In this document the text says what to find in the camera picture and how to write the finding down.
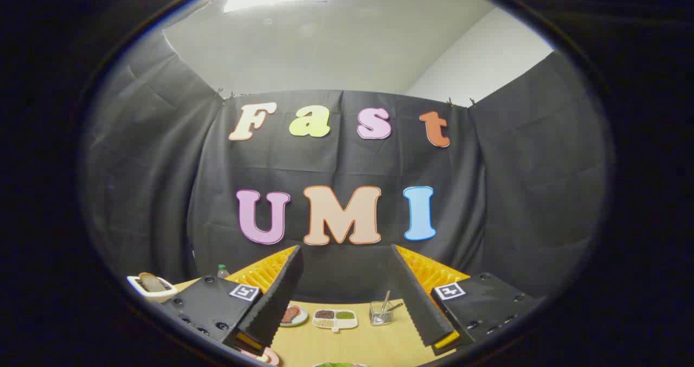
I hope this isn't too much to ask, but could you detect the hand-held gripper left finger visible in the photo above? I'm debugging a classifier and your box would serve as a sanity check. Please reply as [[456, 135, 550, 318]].
[[160, 244, 305, 357]]

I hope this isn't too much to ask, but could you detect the plain bread slice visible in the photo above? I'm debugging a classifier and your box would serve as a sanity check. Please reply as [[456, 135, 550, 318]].
[[139, 272, 170, 293]]

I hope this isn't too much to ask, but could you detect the clear glass cup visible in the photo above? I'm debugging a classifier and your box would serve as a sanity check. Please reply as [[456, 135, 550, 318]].
[[369, 301, 394, 326]]

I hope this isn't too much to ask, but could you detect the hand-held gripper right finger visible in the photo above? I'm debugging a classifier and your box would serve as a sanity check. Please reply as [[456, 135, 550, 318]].
[[389, 244, 544, 357]]

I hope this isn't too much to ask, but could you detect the pink round plate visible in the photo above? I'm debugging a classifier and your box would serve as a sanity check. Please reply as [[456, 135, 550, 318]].
[[239, 347, 280, 366]]

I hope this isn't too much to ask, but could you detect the black backdrop cloth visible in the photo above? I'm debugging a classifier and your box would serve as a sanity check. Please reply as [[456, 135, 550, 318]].
[[81, 31, 608, 305]]

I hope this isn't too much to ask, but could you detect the white toaster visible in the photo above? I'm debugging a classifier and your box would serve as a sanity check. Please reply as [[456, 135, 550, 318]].
[[127, 275, 178, 302]]

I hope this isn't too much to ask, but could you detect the white divided condiment dish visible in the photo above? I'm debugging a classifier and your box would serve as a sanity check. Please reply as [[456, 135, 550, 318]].
[[312, 309, 358, 333]]

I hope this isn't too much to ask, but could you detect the pale green oval plate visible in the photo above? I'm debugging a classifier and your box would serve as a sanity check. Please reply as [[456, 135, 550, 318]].
[[279, 305, 309, 327]]

